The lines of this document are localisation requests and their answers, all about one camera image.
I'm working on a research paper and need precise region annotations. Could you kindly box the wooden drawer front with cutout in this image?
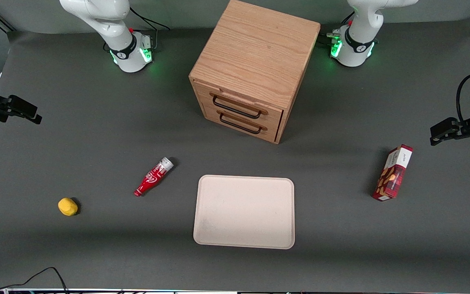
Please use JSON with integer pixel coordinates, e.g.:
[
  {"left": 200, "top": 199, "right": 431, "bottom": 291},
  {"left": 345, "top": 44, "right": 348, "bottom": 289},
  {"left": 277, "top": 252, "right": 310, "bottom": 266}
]
[{"left": 194, "top": 80, "right": 284, "bottom": 128}]

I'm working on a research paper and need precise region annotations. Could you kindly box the black metal drawer handle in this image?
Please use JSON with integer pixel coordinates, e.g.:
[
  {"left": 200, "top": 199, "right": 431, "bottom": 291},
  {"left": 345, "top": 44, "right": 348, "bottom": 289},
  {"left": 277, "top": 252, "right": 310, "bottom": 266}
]
[
  {"left": 213, "top": 95, "right": 262, "bottom": 120},
  {"left": 220, "top": 114, "right": 262, "bottom": 135}
]

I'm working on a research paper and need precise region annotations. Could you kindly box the wooden drawer cabinet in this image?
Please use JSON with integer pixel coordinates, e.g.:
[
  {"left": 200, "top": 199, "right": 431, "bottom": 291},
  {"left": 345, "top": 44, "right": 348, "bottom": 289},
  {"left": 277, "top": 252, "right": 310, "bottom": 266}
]
[{"left": 189, "top": 0, "right": 321, "bottom": 144}]

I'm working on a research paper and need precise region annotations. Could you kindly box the red cookie box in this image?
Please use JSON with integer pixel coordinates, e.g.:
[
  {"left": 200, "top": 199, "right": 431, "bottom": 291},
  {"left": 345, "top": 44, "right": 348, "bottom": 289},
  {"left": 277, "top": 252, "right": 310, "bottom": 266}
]
[{"left": 372, "top": 144, "right": 414, "bottom": 202}]

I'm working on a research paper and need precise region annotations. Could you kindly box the black metal strut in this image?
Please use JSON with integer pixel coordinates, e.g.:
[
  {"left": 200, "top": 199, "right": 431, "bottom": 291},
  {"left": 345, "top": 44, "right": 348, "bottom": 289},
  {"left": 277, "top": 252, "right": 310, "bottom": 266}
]
[{"left": 0, "top": 7, "right": 16, "bottom": 32}]

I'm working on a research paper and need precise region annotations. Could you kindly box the yellow lemon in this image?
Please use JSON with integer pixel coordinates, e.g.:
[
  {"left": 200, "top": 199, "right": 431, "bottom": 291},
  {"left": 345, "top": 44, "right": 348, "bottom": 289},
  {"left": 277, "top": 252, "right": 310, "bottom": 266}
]
[{"left": 58, "top": 198, "right": 79, "bottom": 216}]

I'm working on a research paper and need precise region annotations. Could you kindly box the red cola bottle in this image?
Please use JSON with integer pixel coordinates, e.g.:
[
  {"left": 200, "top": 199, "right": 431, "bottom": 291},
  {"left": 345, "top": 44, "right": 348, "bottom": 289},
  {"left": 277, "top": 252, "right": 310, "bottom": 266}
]
[{"left": 134, "top": 157, "right": 175, "bottom": 198}]

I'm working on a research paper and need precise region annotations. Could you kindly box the beige plastic tray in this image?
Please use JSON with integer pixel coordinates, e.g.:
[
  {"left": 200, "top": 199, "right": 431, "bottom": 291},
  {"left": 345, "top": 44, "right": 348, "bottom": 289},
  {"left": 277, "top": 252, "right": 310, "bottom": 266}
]
[{"left": 193, "top": 175, "right": 295, "bottom": 250}]

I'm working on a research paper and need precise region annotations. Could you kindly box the black arm base cable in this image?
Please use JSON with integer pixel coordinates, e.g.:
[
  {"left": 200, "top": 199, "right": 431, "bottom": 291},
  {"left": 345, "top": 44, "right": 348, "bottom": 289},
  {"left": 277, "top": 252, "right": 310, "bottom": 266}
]
[
  {"left": 128, "top": 6, "right": 171, "bottom": 51},
  {"left": 320, "top": 11, "right": 355, "bottom": 43}
]

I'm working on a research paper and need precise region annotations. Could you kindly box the thin black floor cable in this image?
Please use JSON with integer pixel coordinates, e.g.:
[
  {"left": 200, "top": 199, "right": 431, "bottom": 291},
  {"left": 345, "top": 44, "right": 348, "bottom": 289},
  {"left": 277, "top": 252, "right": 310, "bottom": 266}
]
[{"left": 0, "top": 267, "right": 69, "bottom": 294}]

